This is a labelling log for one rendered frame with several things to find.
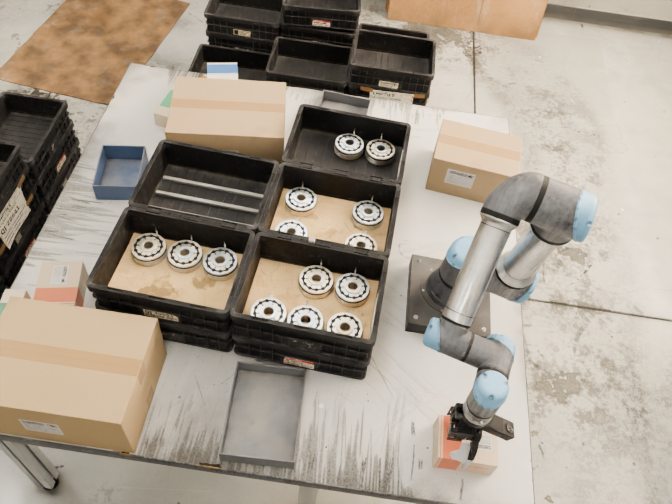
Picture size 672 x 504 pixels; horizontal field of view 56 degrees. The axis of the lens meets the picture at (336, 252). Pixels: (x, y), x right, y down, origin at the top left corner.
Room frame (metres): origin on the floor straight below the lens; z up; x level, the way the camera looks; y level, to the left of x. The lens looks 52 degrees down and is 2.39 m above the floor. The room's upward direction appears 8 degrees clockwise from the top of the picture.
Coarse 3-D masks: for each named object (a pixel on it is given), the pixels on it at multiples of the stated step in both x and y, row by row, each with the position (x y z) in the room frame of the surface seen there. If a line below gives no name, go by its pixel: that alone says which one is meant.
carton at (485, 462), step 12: (444, 420) 0.72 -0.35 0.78; (444, 432) 0.68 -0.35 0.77; (444, 444) 0.65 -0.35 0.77; (456, 444) 0.65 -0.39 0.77; (480, 444) 0.66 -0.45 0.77; (492, 444) 0.67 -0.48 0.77; (432, 456) 0.64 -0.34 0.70; (444, 456) 0.62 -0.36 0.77; (480, 456) 0.63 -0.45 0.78; (492, 456) 0.64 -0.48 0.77; (444, 468) 0.61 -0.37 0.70; (456, 468) 0.61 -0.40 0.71; (468, 468) 0.61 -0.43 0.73; (480, 468) 0.61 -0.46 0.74; (492, 468) 0.61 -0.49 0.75
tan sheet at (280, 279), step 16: (256, 272) 1.08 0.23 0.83; (272, 272) 1.09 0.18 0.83; (288, 272) 1.09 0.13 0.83; (256, 288) 1.02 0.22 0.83; (272, 288) 1.03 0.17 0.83; (288, 288) 1.04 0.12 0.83; (288, 304) 0.98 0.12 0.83; (304, 304) 0.99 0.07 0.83; (320, 304) 1.00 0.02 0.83; (336, 304) 1.00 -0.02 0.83; (368, 304) 1.02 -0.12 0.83; (368, 320) 0.97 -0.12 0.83; (368, 336) 0.91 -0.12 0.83
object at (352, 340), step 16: (256, 240) 1.12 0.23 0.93; (288, 240) 1.14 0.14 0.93; (304, 240) 1.15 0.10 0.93; (368, 256) 1.12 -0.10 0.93; (384, 256) 1.13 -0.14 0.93; (384, 272) 1.07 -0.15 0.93; (240, 288) 0.96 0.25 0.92; (384, 288) 1.02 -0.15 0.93; (240, 320) 0.86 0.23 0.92; (256, 320) 0.86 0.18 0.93; (272, 320) 0.86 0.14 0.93; (320, 336) 0.84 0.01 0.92; (336, 336) 0.84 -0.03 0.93; (352, 336) 0.85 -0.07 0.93
